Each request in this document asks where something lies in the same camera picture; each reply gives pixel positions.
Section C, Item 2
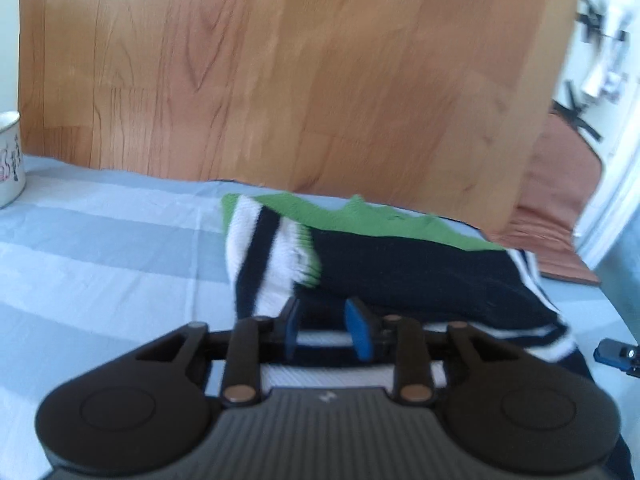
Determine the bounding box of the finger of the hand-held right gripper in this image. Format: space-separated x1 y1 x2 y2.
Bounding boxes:
594 339 640 379

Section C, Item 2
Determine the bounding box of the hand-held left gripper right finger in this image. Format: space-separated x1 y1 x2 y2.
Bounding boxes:
344 297 527 408

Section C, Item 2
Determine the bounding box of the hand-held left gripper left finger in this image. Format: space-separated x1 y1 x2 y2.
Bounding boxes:
135 297 303 408

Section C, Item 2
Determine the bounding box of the black green white knit sweater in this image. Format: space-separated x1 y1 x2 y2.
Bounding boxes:
220 192 626 466

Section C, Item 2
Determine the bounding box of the brown perforated seat mat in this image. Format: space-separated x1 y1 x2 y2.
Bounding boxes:
487 110 604 287

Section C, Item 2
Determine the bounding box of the blue grey striped bed sheet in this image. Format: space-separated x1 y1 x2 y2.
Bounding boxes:
0 154 640 480

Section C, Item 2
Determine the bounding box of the wood-look board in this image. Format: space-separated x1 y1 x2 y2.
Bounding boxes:
17 0 587 242

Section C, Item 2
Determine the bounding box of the white enamel mug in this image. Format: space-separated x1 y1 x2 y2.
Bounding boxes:
0 111 26 209

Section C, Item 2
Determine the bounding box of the white door frame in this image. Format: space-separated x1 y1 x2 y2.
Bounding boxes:
574 140 640 272

